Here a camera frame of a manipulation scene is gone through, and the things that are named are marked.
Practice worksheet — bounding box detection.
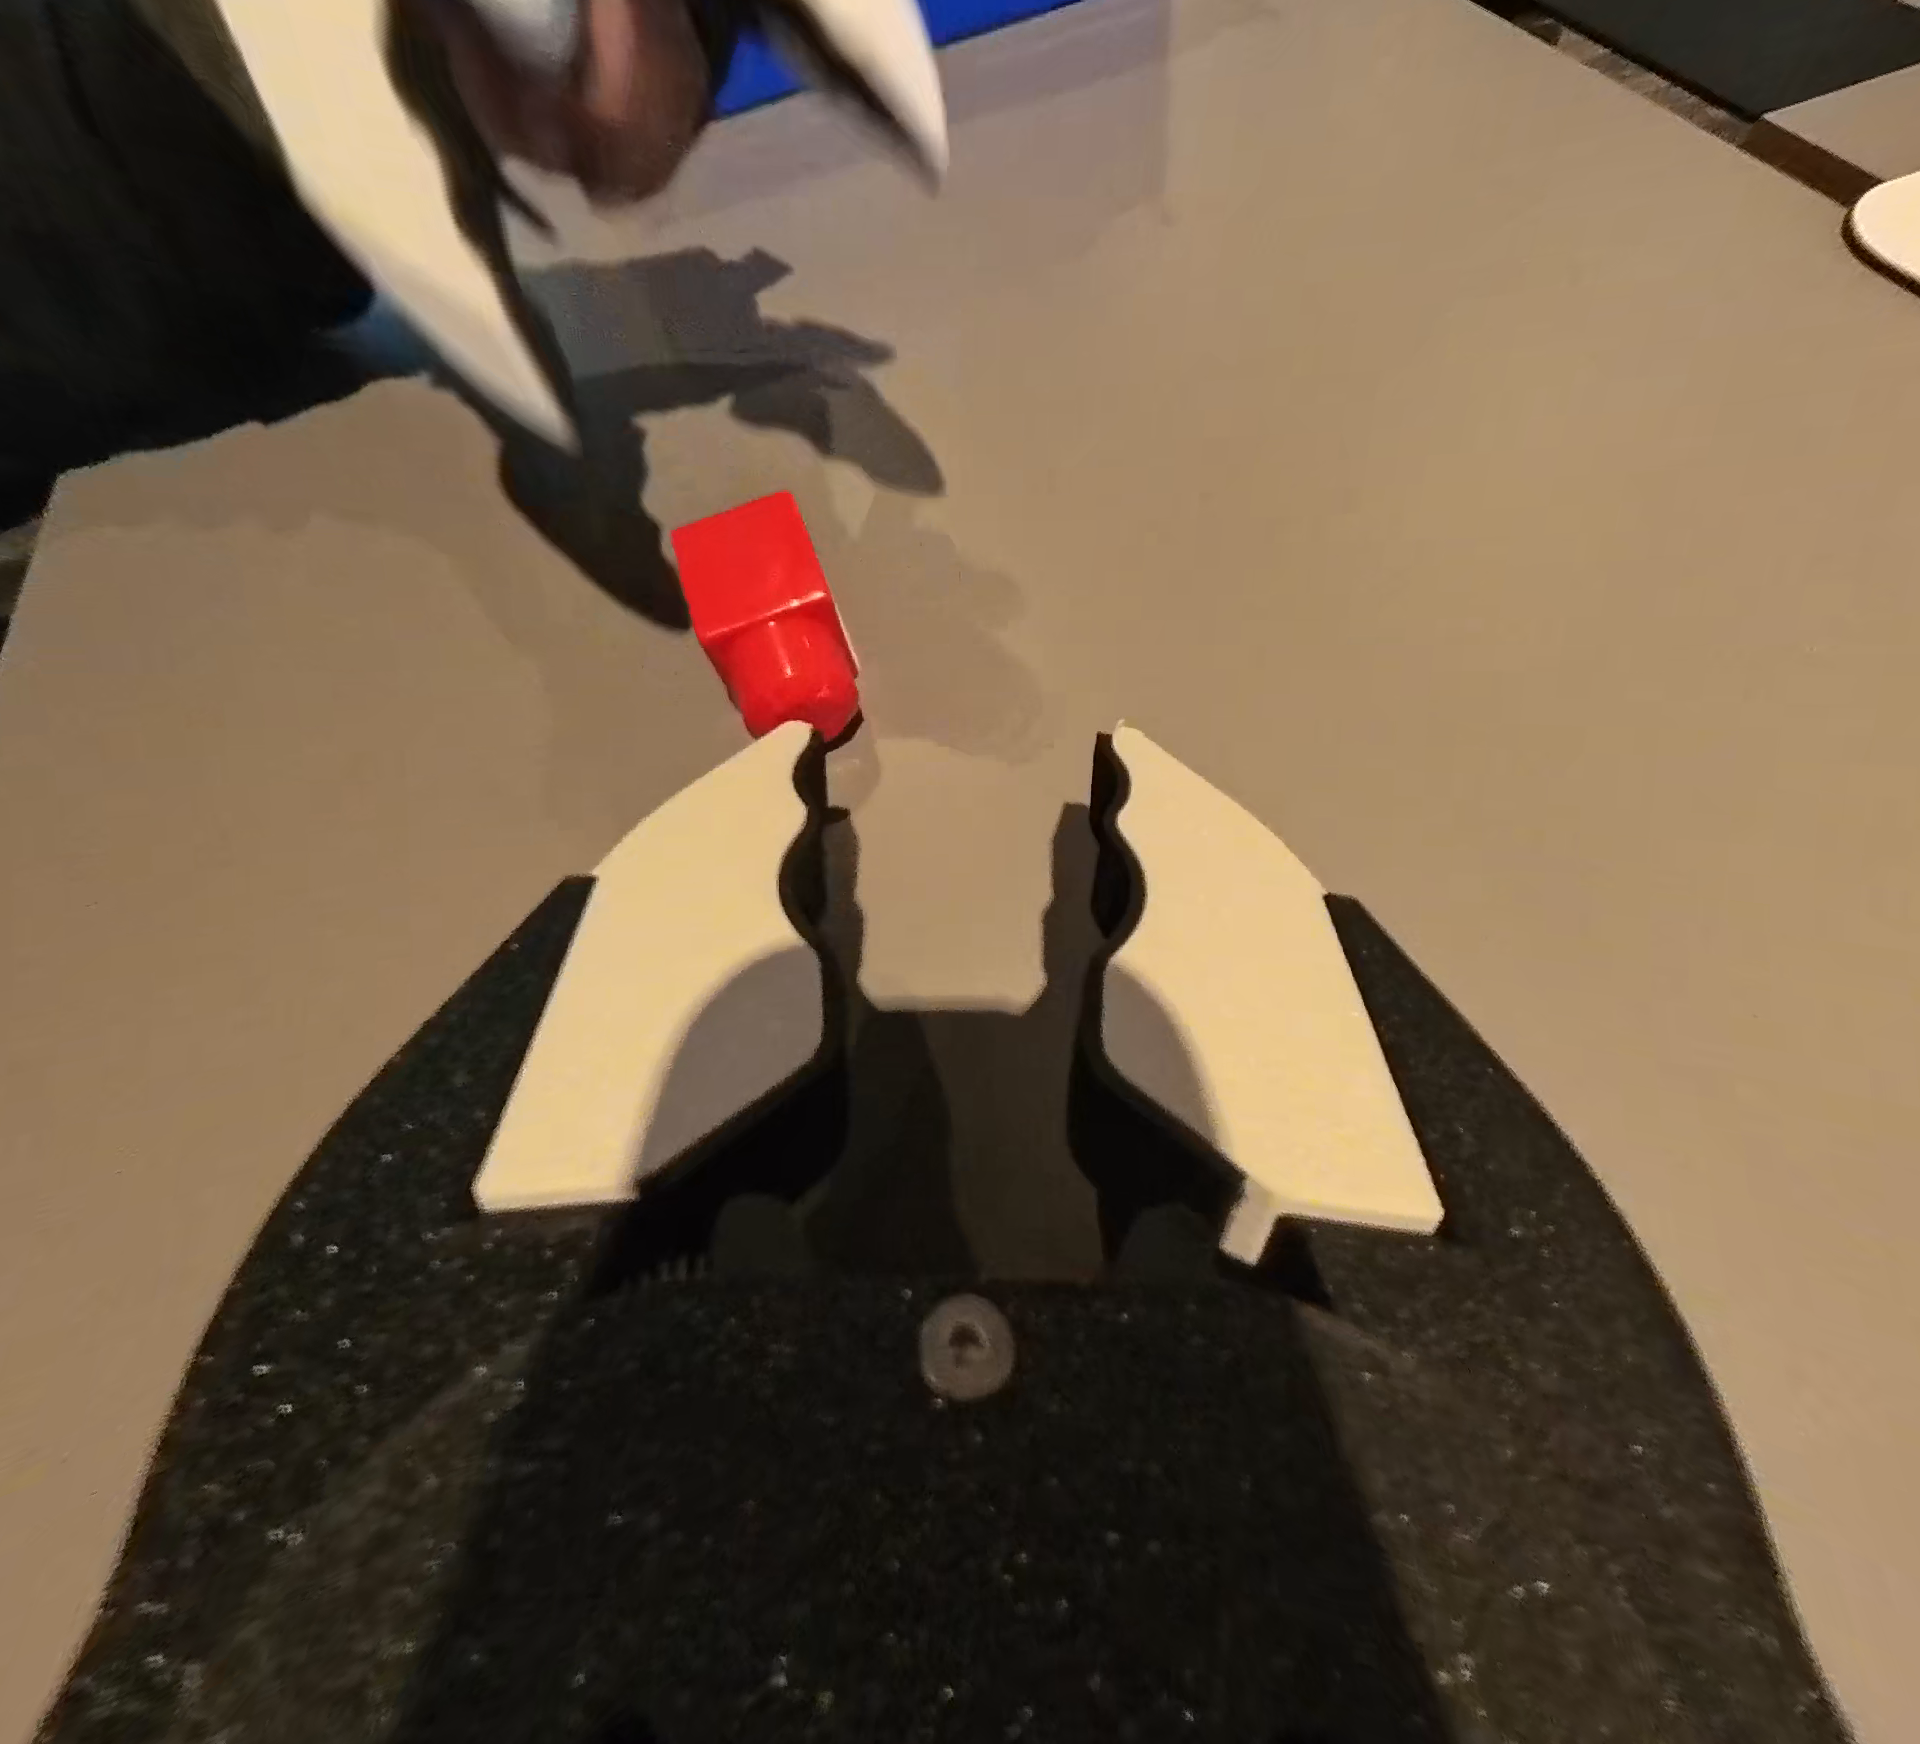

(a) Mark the red single-stud block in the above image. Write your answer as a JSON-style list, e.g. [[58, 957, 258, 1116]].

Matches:
[[671, 491, 866, 744]]

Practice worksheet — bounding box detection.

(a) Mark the person's left hand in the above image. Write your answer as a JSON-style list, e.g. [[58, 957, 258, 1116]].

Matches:
[[381, 0, 743, 204]]

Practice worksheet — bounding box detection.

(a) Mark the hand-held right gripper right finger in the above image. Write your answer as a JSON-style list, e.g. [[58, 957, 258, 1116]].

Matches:
[[1065, 720, 1449, 1270]]

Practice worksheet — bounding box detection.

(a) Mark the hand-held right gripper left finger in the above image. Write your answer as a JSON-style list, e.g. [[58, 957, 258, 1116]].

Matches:
[[473, 727, 849, 1214]]

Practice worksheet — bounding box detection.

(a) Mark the person's left forearm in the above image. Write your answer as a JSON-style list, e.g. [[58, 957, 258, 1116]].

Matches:
[[0, 0, 453, 530]]

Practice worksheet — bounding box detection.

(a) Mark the white rounded tray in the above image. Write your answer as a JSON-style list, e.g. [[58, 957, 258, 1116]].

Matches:
[[1843, 168, 1920, 302]]

